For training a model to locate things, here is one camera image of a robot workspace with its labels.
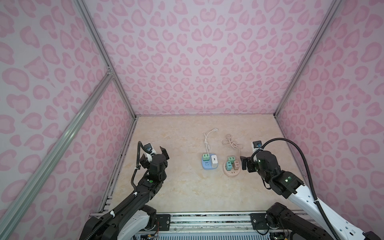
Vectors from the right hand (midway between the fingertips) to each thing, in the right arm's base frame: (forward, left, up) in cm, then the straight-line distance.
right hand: (249, 154), depth 76 cm
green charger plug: (+4, +7, -12) cm, 14 cm away
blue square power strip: (+1, +21, -16) cm, 27 cm away
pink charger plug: (0, +5, -12) cm, 13 cm away
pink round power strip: (-3, +6, -17) cm, 18 cm away
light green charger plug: (+5, +22, -13) cm, 26 cm away
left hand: (+4, +49, -2) cm, 49 cm away
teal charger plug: (-1, +9, -13) cm, 15 cm away
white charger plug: (+1, +17, -11) cm, 20 cm away
